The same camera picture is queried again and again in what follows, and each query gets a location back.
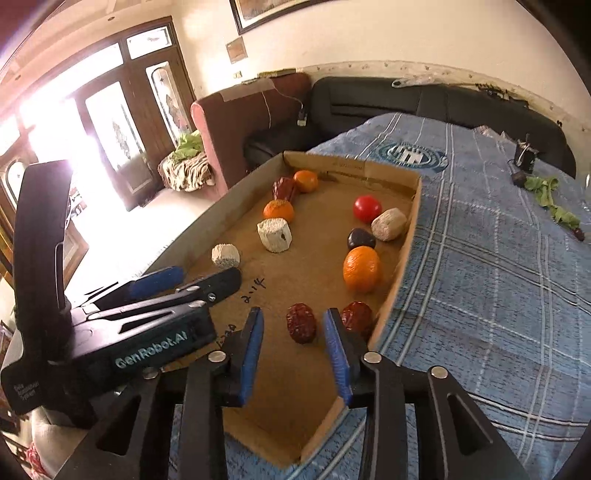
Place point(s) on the dark purple plum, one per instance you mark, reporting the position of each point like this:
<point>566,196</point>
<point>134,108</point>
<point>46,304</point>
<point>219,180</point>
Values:
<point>360,238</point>

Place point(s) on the clear plastic bag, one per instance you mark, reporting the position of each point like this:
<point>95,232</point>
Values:
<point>413,81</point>

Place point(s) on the dark round beet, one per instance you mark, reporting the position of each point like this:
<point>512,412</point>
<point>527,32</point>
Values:
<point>519,179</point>

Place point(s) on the wooden glass door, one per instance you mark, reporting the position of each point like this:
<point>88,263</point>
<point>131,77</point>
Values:
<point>138,110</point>

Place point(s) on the small framed picture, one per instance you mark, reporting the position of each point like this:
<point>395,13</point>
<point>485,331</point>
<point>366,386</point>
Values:
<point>236,50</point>

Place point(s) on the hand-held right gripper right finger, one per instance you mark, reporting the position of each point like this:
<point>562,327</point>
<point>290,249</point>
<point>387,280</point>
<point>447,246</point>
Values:
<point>334,360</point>

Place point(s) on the red tomato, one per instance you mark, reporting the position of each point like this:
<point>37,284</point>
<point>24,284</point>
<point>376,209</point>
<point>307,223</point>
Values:
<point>368,207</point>

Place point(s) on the striped throw blanket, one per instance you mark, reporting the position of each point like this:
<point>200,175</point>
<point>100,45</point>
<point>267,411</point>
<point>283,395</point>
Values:
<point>184,170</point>

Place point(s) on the large orange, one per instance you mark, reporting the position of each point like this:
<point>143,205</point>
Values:
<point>362,270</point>

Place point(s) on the small orange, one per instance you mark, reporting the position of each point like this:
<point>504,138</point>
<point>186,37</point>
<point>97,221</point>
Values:
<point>305,181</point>
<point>278,211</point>

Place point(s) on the shallow cardboard box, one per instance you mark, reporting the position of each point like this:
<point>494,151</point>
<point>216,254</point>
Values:
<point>277,277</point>

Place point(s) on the green cloth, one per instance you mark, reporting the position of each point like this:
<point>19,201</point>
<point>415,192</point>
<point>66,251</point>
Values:
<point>189,144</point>

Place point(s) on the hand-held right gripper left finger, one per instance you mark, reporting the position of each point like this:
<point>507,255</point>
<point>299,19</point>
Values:
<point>251,360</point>

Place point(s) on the wrinkled red date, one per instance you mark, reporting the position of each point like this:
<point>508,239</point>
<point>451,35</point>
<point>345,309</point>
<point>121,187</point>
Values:
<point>358,315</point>
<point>301,323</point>
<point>285,189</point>

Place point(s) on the small black device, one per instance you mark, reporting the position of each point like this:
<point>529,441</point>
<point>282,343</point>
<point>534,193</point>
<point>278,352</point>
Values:
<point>525,157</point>

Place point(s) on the blue plaid blanket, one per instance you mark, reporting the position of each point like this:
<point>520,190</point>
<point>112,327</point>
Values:
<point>485,300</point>

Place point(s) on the green leafy radish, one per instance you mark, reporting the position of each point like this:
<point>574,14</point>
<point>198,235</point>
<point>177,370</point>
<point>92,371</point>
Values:
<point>545,189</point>

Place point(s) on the large framed picture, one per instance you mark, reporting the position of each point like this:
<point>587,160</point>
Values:
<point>277,11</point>

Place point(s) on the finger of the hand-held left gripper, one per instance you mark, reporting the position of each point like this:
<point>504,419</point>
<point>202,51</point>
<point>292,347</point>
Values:
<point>217,284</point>
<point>157,281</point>

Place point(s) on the black leather sofa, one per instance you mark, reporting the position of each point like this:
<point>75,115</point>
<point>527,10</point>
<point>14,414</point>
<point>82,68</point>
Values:
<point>369,97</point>

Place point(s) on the small white porous chunk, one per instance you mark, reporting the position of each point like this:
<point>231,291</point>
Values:
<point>226,256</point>

